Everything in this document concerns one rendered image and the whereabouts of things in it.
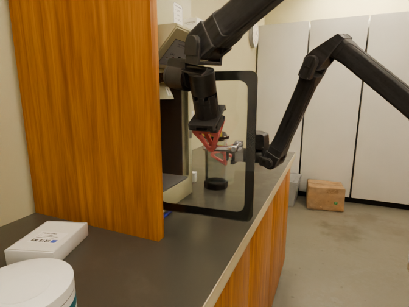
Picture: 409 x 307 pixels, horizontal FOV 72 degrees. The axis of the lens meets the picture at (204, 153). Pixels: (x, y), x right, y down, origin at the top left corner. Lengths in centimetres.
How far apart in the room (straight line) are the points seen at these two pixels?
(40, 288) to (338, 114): 360
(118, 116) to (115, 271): 38
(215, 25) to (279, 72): 329
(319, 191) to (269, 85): 146
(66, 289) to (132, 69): 51
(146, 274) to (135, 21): 59
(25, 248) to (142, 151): 35
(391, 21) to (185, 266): 356
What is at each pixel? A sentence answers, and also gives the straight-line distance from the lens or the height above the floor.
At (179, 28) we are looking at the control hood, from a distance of 80.
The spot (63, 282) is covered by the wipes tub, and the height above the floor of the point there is 109.
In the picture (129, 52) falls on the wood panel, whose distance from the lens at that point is 76.
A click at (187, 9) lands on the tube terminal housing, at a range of 112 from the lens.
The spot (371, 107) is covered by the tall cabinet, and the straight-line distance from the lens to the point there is 382.
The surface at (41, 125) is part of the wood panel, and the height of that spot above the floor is 124.
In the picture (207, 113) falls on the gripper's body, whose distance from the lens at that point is 64.
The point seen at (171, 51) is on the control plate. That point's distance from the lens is 85.
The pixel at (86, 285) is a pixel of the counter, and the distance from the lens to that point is 70.
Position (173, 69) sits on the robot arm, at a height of 139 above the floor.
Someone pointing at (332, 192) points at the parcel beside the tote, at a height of 24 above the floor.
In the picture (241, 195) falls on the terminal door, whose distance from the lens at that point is 78.
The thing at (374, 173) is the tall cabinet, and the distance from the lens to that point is 393.
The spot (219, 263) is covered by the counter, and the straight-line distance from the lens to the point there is 72.
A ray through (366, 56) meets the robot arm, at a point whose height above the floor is 143.
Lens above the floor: 133
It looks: 12 degrees down
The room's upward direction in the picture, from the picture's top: straight up
